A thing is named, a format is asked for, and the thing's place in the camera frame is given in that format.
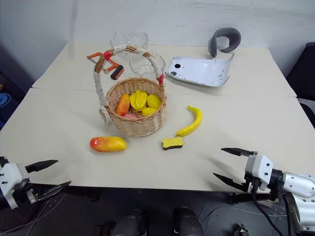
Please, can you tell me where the large yellow toy lemon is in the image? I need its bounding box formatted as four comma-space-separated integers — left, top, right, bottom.
146, 94, 162, 109

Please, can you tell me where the blue round object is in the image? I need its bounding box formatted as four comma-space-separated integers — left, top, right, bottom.
0, 92, 12, 121

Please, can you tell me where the small yellow toy lemon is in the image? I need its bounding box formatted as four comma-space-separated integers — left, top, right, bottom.
141, 107, 158, 117

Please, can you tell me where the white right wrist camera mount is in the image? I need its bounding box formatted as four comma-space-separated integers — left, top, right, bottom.
244, 154, 274, 191

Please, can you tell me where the black table frame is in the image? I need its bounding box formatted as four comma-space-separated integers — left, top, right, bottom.
66, 185, 271, 205

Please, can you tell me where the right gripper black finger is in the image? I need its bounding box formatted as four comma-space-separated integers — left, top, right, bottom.
220, 147, 258, 157
213, 173, 247, 193

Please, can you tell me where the orange and black hacksaw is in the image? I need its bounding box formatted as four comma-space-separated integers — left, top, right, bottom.
86, 51, 125, 81

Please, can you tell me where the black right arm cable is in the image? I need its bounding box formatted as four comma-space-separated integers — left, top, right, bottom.
251, 179, 300, 236

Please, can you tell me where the yellow and black sponge eraser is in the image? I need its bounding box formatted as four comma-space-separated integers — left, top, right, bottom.
161, 136, 184, 151

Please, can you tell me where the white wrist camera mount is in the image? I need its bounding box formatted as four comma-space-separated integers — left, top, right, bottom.
0, 163, 31, 209
244, 154, 274, 191

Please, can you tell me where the white plastic shell panel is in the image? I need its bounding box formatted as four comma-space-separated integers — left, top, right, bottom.
164, 52, 235, 88

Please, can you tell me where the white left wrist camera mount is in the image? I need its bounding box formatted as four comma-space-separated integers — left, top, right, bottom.
0, 163, 31, 209

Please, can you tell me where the yellow toy banana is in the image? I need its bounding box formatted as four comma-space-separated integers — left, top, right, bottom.
176, 105, 203, 137

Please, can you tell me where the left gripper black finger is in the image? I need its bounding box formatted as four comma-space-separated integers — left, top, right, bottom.
36, 181, 72, 201
24, 159, 59, 174

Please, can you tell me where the black chair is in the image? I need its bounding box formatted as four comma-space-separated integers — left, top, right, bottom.
285, 42, 315, 99

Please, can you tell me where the grey curved padded band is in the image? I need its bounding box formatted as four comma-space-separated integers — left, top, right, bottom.
208, 27, 242, 58

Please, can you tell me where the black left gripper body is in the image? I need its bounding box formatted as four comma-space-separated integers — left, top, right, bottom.
11, 182, 41, 205

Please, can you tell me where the large clear glass bowl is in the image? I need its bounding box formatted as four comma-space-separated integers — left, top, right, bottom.
110, 31, 149, 62

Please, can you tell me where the small black metal bracket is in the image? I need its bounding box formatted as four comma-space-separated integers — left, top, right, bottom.
233, 223, 249, 236

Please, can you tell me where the yellow toy starfruit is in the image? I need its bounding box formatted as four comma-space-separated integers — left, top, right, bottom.
129, 89, 148, 111

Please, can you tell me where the large orange yellow toy mango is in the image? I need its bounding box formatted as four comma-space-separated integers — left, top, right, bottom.
89, 136, 127, 153

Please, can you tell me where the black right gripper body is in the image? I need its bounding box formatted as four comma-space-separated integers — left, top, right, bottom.
242, 172, 263, 195

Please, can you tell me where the small clear glass bowl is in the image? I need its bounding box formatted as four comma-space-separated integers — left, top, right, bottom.
129, 54, 166, 77

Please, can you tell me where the wicker basket with wrapped handle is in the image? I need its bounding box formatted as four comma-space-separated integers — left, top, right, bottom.
93, 43, 168, 137

